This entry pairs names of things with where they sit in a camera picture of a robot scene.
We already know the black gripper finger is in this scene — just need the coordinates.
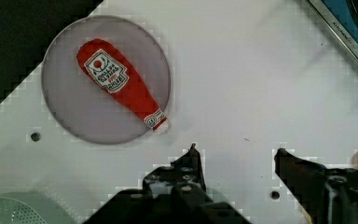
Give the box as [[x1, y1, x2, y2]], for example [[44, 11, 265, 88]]
[[274, 148, 358, 224]]

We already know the red plush ketchup bottle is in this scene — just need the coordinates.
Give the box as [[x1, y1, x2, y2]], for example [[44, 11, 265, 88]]
[[76, 38, 171, 134]]

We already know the round grey plate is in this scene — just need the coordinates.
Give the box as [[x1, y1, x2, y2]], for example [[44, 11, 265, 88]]
[[42, 16, 171, 145]]

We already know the black toaster oven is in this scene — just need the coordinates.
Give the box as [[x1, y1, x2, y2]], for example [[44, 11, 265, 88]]
[[306, 0, 358, 62]]

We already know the green perforated bowl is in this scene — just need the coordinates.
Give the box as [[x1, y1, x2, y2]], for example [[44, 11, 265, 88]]
[[0, 192, 76, 224]]

